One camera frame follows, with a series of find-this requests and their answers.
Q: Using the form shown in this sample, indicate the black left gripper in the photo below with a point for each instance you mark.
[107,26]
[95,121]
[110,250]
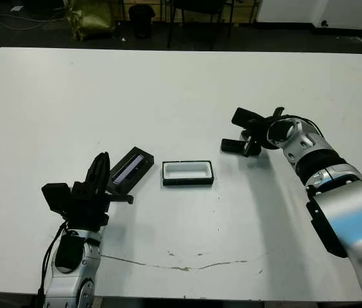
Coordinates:
[88,211]

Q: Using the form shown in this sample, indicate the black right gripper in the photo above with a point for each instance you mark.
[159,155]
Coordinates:
[261,134]

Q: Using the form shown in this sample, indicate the black printed box lid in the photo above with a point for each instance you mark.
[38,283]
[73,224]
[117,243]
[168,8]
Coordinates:
[133,167]

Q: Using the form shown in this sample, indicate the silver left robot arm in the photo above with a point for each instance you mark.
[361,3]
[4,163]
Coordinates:
[72,288]

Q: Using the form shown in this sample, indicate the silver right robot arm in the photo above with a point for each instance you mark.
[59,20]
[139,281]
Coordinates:
[344,199]

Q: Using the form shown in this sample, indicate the black box with white insert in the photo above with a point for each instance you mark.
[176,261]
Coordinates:
[185,168]

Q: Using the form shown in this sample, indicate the black office chair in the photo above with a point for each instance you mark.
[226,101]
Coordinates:
[200,4]

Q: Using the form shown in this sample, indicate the yellow-green plastic bag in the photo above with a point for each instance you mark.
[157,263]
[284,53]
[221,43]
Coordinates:
[91,19]

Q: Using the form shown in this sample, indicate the black trash bin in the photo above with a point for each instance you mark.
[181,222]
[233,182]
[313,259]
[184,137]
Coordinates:
[142,20]

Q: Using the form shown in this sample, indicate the white paper sheet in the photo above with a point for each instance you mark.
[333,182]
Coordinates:
[16,9]

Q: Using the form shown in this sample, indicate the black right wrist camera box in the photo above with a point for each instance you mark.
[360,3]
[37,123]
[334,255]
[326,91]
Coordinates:
[246,117]

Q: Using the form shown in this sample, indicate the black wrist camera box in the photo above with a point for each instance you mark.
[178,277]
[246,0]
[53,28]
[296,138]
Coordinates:
[246,117]
[56,197]

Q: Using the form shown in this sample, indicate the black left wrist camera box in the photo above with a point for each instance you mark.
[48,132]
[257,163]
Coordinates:
[56,197]

